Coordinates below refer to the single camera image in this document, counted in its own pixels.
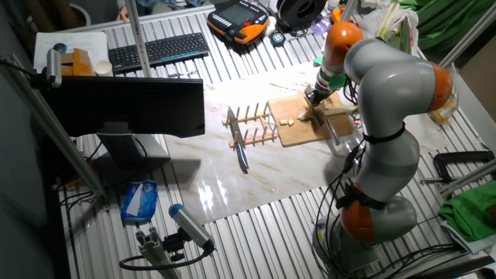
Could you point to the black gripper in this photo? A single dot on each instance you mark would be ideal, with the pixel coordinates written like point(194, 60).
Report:
point(321, 88)

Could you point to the steel cleaver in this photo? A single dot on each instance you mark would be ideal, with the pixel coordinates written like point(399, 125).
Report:
point(332, 129)

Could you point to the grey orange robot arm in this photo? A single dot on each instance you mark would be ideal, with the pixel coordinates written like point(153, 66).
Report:
point(387, 89)

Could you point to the grey sleeved person forearm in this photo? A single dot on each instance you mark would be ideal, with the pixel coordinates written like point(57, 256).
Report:
point(120, 3)

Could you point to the bag of green scallions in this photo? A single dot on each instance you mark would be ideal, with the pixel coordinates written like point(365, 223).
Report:
point(401, 31)

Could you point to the bare person hand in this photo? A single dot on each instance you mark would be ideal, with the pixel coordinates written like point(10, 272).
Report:
point(123, 14)

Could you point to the cut white scallion piece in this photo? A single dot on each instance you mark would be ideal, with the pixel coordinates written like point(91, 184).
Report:
point(283, 122)
point(291, 122)
point(301, 115)

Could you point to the wooden cutting board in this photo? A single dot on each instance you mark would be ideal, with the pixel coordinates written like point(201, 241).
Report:
point(298, 133)

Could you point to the purple plastic piece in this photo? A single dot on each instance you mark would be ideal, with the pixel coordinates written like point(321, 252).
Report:
point(321, 27)

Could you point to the wooden peg knife rack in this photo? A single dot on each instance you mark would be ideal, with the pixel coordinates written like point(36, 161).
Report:
point(255, 138)

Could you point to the white rounded object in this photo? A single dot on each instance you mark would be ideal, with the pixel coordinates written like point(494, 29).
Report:
point(270, 26)

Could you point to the black round spool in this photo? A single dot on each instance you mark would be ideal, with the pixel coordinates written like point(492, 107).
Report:
point(298, 11)

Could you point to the pointed steel kitchen knife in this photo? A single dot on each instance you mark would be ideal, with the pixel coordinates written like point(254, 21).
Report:
point(238, 143)

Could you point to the black orange teach pendant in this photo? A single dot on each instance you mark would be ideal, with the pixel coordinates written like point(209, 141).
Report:
point(236, 19)

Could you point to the white marble pattern mat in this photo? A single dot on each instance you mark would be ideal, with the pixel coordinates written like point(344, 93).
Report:
point(232, 186)

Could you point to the draped green cloth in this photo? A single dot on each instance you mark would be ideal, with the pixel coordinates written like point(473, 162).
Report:
point(449, 19)

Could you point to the black clamp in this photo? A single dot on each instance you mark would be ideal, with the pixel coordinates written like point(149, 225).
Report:
point(461, 156)

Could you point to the black keyboard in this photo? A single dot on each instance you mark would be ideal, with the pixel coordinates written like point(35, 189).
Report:
point(159, 51)

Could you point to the black computer monitor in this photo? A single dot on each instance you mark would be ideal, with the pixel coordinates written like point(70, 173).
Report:
point(128, 104)

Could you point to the folded green cloth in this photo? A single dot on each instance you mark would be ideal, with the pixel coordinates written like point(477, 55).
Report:
point(470, 211)

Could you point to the blue tissue pack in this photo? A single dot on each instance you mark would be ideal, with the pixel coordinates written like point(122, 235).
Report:
point(139, 201)

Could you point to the white paper cup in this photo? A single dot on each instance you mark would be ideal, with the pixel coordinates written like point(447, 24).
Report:
point(104, 69)

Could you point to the orange cardboard box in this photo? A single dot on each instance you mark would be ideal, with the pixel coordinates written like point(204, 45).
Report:
point(81, 64)

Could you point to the white paper sheet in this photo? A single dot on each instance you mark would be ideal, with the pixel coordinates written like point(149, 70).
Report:
point(77, 40)

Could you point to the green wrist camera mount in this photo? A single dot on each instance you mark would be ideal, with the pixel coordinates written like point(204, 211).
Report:
point(338, 81)

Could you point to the thin frame eyeglasses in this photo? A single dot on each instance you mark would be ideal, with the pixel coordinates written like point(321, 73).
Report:
point(184, 73)

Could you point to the slanted aluminium frame bar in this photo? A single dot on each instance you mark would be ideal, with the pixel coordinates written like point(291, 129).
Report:
point(469, 178)
point(465, 38)
point(50, 124)

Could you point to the silver camera with blue end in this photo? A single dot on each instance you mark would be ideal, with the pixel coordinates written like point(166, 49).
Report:
point(190, 224)
point(54, 66)

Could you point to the upright aluminium post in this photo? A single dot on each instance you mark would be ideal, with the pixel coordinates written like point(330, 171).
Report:
point(138, 38)

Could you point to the short aluminium extrusion mount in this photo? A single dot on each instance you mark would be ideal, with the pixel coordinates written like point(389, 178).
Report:
point(155, 252)

